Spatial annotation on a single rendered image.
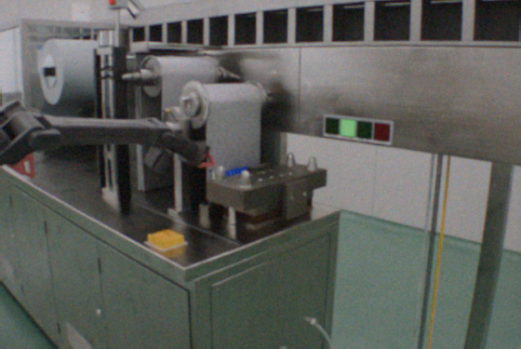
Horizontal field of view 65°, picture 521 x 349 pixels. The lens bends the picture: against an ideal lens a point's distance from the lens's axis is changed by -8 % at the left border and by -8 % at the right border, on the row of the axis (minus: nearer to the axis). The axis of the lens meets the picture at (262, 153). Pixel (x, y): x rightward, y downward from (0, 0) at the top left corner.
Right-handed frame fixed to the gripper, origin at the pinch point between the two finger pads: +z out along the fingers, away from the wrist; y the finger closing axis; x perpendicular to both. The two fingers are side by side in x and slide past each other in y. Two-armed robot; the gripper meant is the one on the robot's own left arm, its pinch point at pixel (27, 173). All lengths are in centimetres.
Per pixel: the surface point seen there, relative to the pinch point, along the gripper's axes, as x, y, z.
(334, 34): -84, -66, -2
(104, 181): -24.7, 8.0, 25.5
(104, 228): -3.1, -23.0, 19.6
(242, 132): -53, -42, 18
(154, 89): -50, -11, 1
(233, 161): -45, -42, 23
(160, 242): -4, -49, 17
